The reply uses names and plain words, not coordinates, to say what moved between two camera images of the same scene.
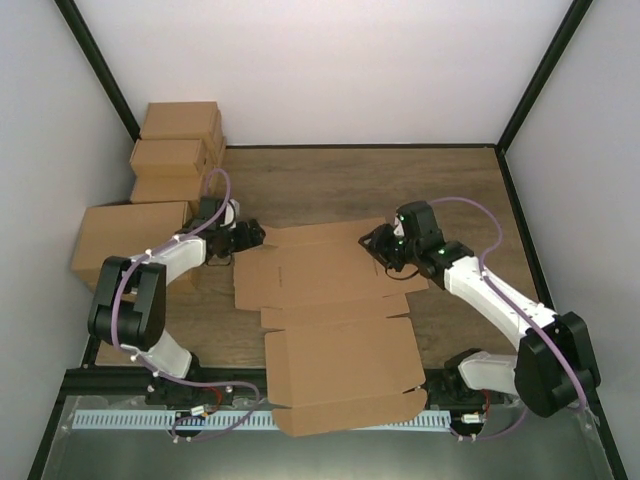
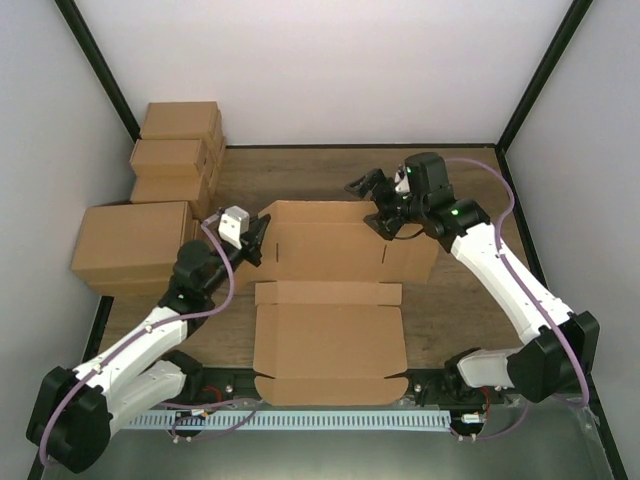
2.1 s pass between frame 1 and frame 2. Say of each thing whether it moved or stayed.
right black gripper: moved
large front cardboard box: stayed
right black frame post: stayed
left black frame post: stayed
